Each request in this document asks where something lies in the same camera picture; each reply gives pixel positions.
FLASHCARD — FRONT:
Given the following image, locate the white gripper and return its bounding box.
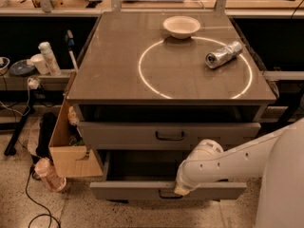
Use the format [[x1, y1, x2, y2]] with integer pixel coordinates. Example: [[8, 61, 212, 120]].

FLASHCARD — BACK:
[[174, 173, 200, 196]]

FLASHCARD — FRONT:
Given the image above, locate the grey drawer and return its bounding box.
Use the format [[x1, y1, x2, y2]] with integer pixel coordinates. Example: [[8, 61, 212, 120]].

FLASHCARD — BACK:
[[90, 150, 247, 201], [79, 122, 261, 150]]

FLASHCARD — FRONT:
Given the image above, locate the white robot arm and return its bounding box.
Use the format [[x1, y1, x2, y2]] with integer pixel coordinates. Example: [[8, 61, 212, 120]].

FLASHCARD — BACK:
[[174, 119, 304, 228]]

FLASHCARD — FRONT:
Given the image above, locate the grey top drawer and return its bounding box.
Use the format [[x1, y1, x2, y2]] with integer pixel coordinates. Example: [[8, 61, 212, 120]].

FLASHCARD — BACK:
[[79, 122, 261, 150]]

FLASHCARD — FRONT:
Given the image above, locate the grey drawer cabinet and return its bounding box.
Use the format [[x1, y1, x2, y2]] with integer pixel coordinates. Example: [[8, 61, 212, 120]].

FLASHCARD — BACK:
[[66, 10, 277, 204]]

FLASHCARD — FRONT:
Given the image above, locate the cardboard box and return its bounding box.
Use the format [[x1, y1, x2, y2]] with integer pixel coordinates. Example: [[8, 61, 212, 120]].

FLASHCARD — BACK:
[[48, 71, 103, 178]]

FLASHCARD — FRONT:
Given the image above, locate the crushed silver can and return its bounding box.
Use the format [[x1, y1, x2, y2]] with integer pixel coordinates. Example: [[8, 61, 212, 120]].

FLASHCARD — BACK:
[[205, 41, 243, 69]]

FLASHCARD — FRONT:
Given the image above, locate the black bag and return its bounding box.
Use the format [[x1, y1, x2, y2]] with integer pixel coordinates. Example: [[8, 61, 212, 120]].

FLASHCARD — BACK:
[[36, 112, 57, 158]]

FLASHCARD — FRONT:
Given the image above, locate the white paper bowl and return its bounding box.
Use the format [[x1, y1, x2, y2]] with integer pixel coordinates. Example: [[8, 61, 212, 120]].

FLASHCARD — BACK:
[[163, 16, 200, 39]]

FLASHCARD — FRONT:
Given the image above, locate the white power adapter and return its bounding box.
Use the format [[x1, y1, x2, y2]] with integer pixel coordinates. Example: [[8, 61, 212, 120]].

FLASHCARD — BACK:
[[28, 78, 40, 89]]

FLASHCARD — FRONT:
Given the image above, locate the white paper cup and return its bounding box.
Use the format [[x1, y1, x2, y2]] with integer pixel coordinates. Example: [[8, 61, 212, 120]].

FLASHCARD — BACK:
[[30, 54, 48, 75]]

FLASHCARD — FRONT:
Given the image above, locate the white spray bottle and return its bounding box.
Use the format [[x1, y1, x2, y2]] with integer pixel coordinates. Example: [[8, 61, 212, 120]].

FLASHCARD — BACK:
[[38, 42, 61, 76]]

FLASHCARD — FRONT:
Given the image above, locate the blue plate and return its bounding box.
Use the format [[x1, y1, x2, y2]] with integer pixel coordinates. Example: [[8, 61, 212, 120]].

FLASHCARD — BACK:
[[9, 59, 36, 77]]

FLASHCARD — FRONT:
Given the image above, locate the small bowl at edge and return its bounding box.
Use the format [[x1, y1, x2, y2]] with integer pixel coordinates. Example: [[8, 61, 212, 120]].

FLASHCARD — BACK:
[[0, 57, 10, 74]]

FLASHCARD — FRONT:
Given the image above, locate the black floor cable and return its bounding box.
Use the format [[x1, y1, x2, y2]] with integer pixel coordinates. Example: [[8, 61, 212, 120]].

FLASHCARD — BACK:
[[24, 164, 62, 228]]

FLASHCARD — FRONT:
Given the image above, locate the blue handled brush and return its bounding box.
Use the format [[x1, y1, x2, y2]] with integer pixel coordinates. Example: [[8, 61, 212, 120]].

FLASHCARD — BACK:
[[65, 29, 78, 71]]

